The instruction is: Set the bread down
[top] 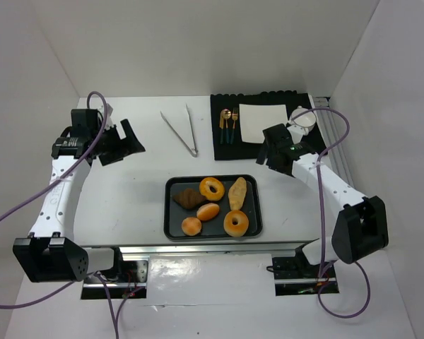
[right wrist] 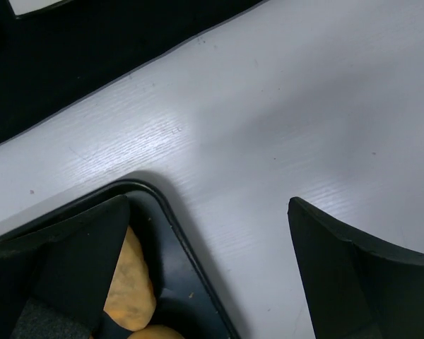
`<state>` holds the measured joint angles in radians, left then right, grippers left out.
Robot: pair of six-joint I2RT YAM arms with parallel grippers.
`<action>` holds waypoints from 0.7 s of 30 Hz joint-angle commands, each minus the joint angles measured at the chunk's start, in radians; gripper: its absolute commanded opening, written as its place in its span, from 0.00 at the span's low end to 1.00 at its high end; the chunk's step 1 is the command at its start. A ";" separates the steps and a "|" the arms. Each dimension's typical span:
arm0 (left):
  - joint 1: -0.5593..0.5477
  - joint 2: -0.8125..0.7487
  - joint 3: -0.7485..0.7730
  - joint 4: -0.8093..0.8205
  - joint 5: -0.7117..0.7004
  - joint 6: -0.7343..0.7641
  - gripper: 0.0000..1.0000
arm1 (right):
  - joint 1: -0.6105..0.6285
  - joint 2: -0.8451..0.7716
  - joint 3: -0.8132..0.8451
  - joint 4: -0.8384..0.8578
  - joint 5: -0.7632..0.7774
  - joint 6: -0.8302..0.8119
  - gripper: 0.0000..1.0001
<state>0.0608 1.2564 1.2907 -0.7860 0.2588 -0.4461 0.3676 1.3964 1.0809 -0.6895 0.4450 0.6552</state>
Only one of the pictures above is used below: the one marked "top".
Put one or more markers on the black baking tray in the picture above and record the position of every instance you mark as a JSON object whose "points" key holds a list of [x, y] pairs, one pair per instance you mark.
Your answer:
{"points": [[174, 213]]}

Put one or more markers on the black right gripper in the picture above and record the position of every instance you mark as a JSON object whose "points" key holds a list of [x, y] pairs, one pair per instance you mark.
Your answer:
{"points": [[272, 155]]}

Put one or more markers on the aluminium rail frame right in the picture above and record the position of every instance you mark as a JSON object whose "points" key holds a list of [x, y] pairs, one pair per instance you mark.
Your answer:
{"points": [[328, 124]]}

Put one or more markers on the white cup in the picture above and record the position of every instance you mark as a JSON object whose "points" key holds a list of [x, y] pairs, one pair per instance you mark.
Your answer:
{"points": [[302, 119]]}

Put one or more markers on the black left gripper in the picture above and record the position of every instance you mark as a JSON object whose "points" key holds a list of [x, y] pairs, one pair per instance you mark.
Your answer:
{"points": [[114, 144]]}

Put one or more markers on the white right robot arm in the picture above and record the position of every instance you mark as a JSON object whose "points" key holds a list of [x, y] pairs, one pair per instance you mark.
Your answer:
{"points": [[360, 223]]}

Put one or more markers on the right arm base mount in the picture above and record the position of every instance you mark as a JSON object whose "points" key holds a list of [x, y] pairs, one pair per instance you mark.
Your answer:
{"points": [[293, 277]]}

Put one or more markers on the oval orange bread roll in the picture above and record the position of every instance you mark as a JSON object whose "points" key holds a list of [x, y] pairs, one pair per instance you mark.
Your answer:
{"points": [[208, 212]]}

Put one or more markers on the aluminium front rail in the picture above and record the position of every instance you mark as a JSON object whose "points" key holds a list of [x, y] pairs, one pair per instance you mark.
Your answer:
{"points": [[185, 249]]}

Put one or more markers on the orange glazed donut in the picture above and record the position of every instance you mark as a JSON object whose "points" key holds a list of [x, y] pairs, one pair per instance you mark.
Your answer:
{"points": [[212, 189], [236, 223]]}

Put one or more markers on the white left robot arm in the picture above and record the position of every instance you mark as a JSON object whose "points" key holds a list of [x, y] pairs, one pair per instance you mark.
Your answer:
{"points": [[49, 252]]}

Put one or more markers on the brown chocolate croissant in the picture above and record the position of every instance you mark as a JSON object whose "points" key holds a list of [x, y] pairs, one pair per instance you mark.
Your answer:
{"points": [[189, 199]]}

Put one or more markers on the round orange bun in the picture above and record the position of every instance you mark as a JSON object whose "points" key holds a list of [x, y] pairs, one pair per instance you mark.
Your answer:
{"points": [[191, 226]]}

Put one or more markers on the gold fork teal handle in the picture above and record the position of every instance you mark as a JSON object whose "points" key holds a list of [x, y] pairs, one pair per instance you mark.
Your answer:
{"points": [[234, 117]]}

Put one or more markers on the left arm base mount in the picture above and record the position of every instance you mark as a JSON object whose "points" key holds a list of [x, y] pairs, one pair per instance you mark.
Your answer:
{"points": [[127, 279]]}

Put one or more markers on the white square plate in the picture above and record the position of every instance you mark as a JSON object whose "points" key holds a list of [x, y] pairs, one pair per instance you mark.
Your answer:
{"points": [[256, 118]]}

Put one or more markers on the long tan bread loaf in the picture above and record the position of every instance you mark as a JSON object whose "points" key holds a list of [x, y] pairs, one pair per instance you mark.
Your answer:
{"points": [[237, 193]]}

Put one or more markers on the gold spoon teal handle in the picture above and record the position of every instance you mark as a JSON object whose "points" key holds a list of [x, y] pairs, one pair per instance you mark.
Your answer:
{"points": [[225, 115]]}

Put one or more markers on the black placemat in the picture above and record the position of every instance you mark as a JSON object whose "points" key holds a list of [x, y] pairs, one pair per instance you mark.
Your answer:
{"points": [[240, 150]]}

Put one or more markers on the metal tongs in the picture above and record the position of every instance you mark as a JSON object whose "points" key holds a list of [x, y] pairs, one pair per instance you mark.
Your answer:
{"points": [[181, 124]]}

